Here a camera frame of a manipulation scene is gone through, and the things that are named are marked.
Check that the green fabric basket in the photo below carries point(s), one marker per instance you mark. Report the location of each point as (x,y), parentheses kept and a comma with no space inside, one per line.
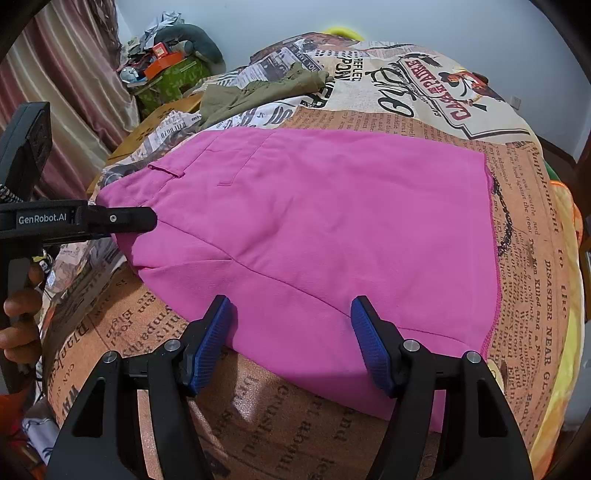
(175,81)

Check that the white wall socket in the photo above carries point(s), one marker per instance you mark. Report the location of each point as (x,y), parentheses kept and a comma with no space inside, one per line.
(516,101)

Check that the pink pants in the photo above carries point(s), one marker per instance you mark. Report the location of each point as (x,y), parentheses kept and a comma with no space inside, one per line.
(323,230)

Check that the wooden lap desk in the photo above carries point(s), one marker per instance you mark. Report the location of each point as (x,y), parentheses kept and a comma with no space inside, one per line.
(161,117)

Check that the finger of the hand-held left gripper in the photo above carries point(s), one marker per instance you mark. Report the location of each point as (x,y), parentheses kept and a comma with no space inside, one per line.
(129,219)

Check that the orange box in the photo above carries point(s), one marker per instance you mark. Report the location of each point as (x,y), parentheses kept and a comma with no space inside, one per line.
(164,64)

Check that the small red box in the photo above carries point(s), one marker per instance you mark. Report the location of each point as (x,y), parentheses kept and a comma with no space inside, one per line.
(160,50)

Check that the newspaper print blanket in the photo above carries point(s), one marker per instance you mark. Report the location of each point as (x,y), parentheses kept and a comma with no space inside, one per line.
(521,207)

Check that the person's left hand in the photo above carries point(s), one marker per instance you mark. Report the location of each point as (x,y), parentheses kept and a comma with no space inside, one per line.
(21,323)

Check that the striped brown curtain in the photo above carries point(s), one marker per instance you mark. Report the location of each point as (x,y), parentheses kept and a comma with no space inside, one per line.
(69,69)

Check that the olive green pants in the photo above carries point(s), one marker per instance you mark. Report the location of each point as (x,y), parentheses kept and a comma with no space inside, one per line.
(258,90)

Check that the yellow curved object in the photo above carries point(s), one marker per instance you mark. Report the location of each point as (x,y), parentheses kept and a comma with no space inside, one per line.
(344,31)

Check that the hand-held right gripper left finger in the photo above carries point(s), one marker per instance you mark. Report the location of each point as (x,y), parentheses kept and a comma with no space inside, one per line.
(210,350)

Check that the grey plush toy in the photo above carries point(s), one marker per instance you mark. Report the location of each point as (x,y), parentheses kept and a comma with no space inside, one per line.
(203,41)

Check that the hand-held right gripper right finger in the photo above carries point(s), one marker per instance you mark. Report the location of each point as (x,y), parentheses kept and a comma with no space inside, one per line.
(371,350)

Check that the pile of crumpled clothes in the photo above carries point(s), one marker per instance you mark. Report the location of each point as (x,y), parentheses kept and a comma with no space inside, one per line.
(147,37)

